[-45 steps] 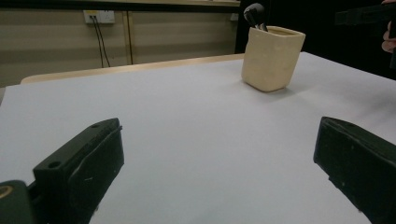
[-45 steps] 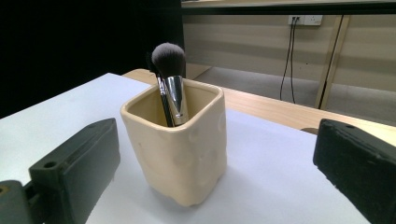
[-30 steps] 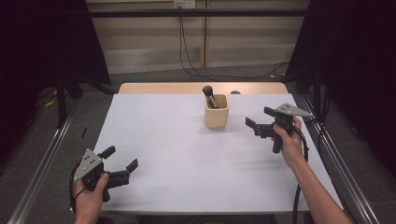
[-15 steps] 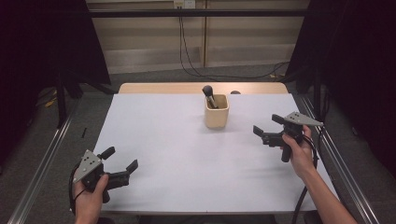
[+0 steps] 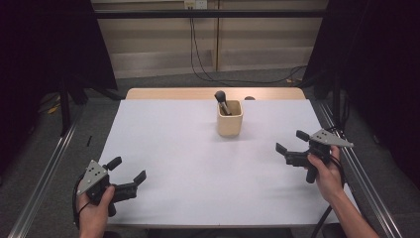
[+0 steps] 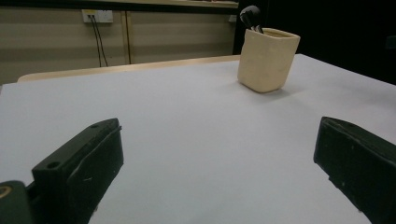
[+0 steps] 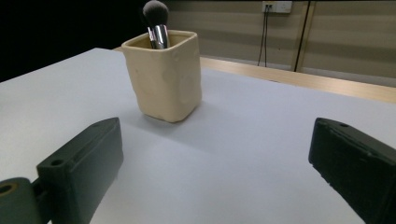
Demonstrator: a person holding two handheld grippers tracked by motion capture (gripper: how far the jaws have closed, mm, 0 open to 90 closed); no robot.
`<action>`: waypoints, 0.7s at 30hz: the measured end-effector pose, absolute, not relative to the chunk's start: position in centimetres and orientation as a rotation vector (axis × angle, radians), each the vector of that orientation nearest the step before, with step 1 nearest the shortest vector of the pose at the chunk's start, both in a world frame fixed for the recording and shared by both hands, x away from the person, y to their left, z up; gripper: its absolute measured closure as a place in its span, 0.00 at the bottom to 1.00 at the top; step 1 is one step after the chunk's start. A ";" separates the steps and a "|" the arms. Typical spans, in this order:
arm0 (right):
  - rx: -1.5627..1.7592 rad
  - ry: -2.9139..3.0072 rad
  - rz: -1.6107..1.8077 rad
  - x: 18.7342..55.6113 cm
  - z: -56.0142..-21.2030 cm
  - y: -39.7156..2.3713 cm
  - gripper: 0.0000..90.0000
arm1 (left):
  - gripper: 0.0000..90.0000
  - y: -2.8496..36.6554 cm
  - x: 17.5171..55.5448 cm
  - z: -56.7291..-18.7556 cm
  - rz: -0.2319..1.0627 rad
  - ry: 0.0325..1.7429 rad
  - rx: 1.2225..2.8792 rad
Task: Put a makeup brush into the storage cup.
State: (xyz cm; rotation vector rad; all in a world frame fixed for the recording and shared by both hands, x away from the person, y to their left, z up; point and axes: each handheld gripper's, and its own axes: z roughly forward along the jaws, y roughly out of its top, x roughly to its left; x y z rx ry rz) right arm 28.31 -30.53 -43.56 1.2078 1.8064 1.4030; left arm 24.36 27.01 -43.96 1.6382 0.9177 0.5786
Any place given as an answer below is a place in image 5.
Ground white wall socket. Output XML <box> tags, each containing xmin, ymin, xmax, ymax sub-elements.
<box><xmin>183</xmin><ymin>0</ymin><xmax>208</xmax><ymax>10</ymax></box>

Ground aluminium floor rail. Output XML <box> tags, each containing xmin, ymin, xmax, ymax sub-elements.
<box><xmin>7</xmin><ymin>102</ymin><xmax>87</xmax><ymax>238</ymax></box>
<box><xmin>316</xmin><ymin>100</ymin><xmax>404</xmax><ymax>238</ymax></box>

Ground beige square cup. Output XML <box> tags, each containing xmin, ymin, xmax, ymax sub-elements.
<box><xmin>216</xmin><ymin>99</ymin><xmax>244</xmax><ymax>138</ymax></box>

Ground person's right hand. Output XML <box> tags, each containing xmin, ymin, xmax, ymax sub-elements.
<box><xmin>303</xmin><ymin>145</ymin><xmax>347</xmax><ymax>203</ymax></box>

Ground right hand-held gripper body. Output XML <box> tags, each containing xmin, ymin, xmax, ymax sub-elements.
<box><xmin>285</xmin><ymin>128</ymin><xmax>355</xmax><ymax>184</ymax></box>

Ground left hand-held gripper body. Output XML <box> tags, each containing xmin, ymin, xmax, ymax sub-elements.
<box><xmin>76</xmin><ymin>159</ymin><xmax>139</xmax><ymax>218</ymax></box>

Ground black horizontal bar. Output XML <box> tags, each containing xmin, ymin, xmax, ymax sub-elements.
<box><xmin>93</xmin><ymin>9</ymin><xmax>326</xmax><ymax>19</ymax></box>

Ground black metal stand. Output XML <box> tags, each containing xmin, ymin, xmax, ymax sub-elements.
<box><xmin>58</xmin><ymin>73</ymin><xmax>73</xmax><ymax>137</ymax></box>
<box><xmin>331</xmin><ymin>70</ymin><xmax>343</xmax><ymax>130</ymax></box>

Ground right hand-held gripper cable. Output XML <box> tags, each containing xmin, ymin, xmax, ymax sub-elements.
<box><xmin>310</xmin><ymin>153</ymin><xmax>346</xmax><ymax>238</ymax></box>

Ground wooden table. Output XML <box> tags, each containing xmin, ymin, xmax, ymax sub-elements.
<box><xmin>125</xmin><ymin>86</ymin><xmax>306</xmax><ymax>101</ymax></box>

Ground small yellow floor object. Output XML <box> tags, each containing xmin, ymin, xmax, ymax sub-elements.
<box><xmin>48</xmin><ymin>95</ymin><xmax>62</xmax><ymax>115</ymax></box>

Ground white table mat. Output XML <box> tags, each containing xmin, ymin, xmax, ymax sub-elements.
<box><xmin>98</xmin><ymin>98</ymin><xmax>360</xmax><ymax>229</ymax></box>

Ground black curtain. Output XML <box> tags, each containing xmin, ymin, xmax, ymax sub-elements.
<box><xmin>0</xmin><ymin>0</ymin><xmax>119</xmax><ymax>173</ymax></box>
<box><xmin>301</xmin><ymin>0</ymin><xmax>420</xmax><ymax>189</ymax></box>

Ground thick black makeup brush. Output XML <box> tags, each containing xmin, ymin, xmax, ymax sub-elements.
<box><xmin>213</xmin><ymin>89</ymin><xmax>233</xmax><ymax>117</ymax></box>

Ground person's left hand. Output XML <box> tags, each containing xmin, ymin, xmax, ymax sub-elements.
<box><xmin>76</xmin><ymin>185</ymin><xmax>117</xmax><ymax>229</ymax></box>

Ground black floor cable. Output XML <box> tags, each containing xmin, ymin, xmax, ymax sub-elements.
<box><xmin>188</xmin><ymin>6</ymin><xmax>308</xmax><ymax>85</ymax></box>

